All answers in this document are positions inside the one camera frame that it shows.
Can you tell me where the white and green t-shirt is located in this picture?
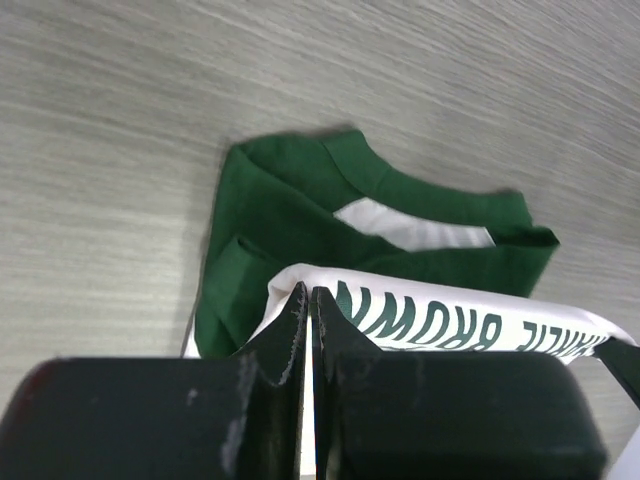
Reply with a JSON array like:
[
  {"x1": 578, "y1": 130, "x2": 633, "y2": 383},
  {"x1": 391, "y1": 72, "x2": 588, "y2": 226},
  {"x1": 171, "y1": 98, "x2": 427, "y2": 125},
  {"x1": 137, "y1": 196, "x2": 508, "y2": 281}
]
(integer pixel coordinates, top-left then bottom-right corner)
[{"x1": 182, "y1": 128, "x2": 640, "y2": 411}]

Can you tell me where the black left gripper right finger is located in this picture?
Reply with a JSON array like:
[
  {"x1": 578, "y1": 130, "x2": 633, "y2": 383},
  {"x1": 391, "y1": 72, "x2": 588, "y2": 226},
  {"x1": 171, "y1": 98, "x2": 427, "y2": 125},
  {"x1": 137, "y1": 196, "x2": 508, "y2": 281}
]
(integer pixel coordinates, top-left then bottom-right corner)
[{"x1": 310, "y1": 287, "x2": 607, "y2": 479}]

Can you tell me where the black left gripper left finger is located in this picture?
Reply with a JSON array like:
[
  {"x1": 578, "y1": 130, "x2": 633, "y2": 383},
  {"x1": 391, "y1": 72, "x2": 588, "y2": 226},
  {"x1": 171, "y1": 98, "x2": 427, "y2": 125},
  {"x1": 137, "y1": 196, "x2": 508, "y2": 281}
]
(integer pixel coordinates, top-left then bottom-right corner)
[{"x1": 1, "y1": 284, "x2": 308, "y2": 479}]

